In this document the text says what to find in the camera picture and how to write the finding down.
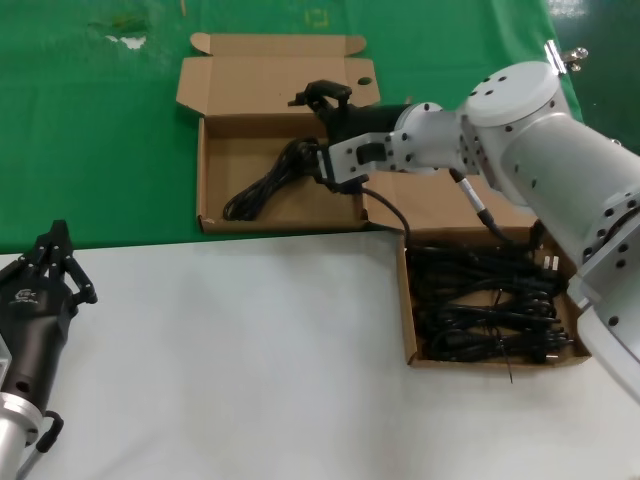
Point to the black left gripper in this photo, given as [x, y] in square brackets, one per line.
[35, 330]

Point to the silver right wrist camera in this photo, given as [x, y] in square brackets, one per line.
[350, 157]

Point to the green table mat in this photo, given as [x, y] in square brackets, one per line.
[90, 150]

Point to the empty-lidded brown cardboard box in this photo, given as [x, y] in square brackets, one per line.
[240, 80]

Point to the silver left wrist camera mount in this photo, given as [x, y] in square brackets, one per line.
[4, 360]

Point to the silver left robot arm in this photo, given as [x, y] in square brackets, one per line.
[12, 430]

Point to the silver binder clip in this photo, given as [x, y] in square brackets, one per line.
[555, 55]

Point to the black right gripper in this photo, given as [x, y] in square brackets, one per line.
[365, 120]

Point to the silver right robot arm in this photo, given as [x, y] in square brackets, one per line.
[550, 150]

